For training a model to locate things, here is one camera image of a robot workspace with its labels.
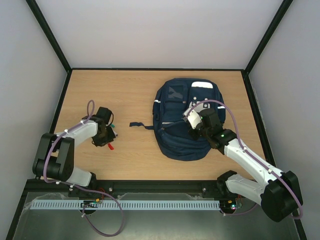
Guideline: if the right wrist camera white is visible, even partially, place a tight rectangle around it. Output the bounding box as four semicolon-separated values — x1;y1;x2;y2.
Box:
183;108;203;129

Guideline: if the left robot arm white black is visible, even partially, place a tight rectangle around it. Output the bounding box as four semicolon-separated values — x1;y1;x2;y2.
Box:
32;107;117;191

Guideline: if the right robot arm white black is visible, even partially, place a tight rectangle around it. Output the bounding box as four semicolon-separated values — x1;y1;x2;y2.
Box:
183;108;303;222

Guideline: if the black aluminium frame rail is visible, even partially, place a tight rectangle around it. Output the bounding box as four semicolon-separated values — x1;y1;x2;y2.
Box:
24;178;291;198

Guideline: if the light blue cable duct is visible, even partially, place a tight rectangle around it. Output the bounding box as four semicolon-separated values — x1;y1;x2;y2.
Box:
30;199;221;211

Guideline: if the navy blue backpack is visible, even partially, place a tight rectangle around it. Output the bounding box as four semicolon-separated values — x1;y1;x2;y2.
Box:
128;77;226;162

